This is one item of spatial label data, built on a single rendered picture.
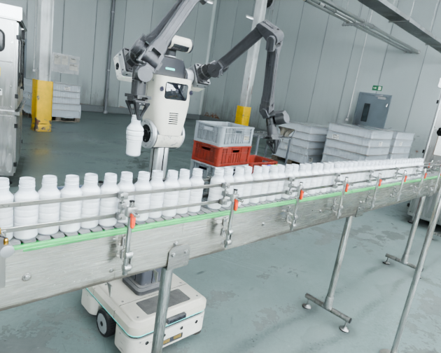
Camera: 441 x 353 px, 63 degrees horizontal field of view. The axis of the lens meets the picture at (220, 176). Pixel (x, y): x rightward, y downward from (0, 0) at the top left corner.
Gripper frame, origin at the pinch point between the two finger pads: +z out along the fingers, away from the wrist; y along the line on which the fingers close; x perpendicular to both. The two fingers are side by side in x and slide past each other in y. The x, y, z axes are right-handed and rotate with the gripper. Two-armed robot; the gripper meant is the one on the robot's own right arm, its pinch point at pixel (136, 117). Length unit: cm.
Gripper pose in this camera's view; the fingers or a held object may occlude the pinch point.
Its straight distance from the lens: 152.8
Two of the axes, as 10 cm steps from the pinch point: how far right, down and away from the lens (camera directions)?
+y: 7.0, 2.5, -6.8
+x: 7.1, -0.7, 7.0
